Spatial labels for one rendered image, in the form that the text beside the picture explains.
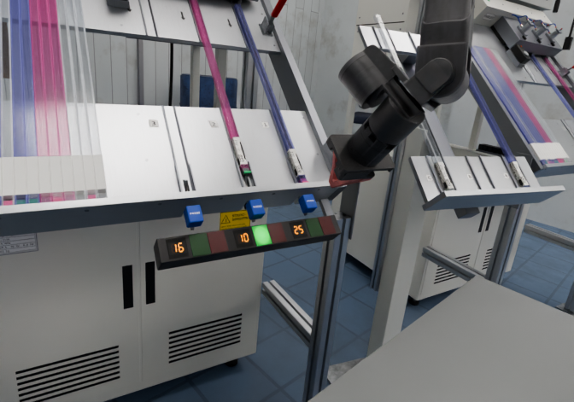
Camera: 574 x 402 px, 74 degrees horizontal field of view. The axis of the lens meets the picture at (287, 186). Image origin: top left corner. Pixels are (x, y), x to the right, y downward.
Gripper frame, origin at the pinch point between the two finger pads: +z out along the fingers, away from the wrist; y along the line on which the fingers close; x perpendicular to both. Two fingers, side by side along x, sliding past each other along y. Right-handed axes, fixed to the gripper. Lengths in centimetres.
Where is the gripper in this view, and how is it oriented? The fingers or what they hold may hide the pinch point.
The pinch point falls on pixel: (333, 182)
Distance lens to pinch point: 65.7
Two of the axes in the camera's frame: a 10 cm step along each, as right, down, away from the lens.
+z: -4.1, 5.0, 7.6
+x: 3.1, 8.6, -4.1
